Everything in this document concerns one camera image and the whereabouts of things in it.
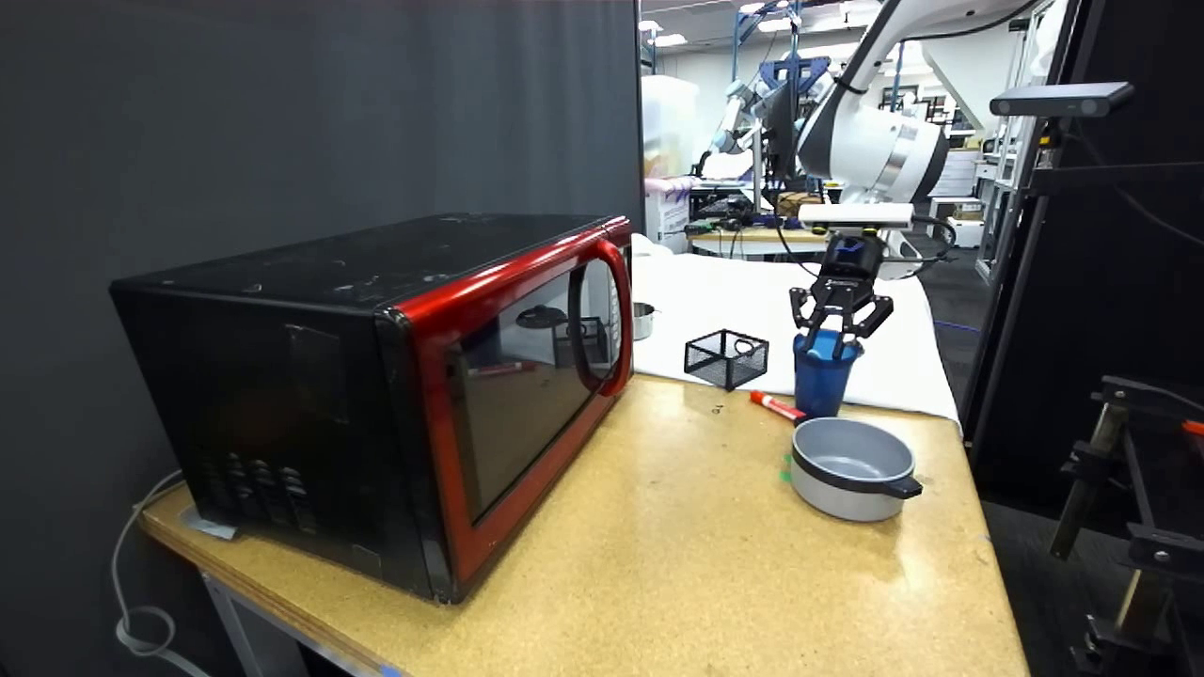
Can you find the light blue spoon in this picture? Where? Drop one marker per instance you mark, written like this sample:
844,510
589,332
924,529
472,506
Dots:
827,347

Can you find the red and black microwave oven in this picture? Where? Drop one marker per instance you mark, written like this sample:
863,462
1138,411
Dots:
378,376

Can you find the dark grey curtain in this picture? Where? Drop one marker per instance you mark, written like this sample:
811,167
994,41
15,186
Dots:
313,115

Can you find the blue plastic cup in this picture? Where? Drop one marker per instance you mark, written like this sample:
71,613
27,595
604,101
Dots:
822,382

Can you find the wooden background table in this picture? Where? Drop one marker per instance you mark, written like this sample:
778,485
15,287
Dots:
740,239

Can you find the grey bar camera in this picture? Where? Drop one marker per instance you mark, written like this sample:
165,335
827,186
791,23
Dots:
1061,94

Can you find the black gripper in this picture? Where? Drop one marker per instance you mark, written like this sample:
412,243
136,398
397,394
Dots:
851,265

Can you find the red marker with white cap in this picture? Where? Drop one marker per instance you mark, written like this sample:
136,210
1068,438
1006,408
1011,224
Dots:
778,404

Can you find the black clamp stand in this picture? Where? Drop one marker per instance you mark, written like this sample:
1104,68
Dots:
1123,529

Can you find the white table cloth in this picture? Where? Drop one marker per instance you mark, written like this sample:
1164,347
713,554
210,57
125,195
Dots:
727,294

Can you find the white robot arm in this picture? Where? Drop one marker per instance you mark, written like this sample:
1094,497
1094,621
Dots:
877,142

